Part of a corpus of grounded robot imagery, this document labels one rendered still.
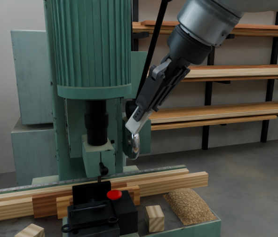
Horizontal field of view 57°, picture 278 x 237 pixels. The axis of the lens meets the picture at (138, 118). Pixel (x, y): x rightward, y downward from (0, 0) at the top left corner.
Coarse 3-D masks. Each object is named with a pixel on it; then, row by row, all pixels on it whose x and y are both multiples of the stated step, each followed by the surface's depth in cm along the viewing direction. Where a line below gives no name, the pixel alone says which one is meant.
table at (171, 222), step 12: (168, 192) 74; (144, 204) 68; (156, 204) 68; (168, 204) 68; (24, 216) 63; (48, 216) 63; (144, 216) 63; (168, 216) 63; (216, 216) 63; (0, 228) 59; (12, 228) 59; (24, 228) 59; (48, 228) 59; (60, 228) 59; (144, 228) 59; (168, 228) 59; (180, 228) 59; (192, 228) 60; (204, 228) 61; (216, 228) 62
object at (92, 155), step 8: (88, 144) 64; (104, 144) 64; (88, 152) 60; (96, 152) 60; (104, 152) 61; (112, 152) 62; (88, 160) 60; (96, 160) 61; (104, 160) 62; (112, 160) 62; (88, 168) 61; (96, 168) 61; (112, 168) 63; (88, 176) 61; (96, 176) 62
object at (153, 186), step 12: (156, 180) 73; (168, 180) 73; (180, 180) 74; (192, 180) 76; (204, 180) 77; (144, 192) 72; (156, 192) 73; (0, 204) 61; (12, 204) 62; (24, 204) 62; (0, 216) 62; (12, 216) 62
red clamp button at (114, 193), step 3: (108, 192) 51; (111, 192) 51; (114, 192) 51; (117, 192) 51; (120, 192) 51; (108, 195) 50; (111, 195) 50; (114, 195) 50; (117, 195) 50; (120, 195) 50; (111, 198) 50; (114, 198) 50; (117, 198) 50
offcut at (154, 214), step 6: (150, 210) 59; (156, 210) 59; (150, 216) 57; (156, 216) 57; (162, 216) 57; (150, 222) 57; (156, 222) 57; (162, 222) 57; (150, 228) 57; (156, 228) 58; (162, 228) 58
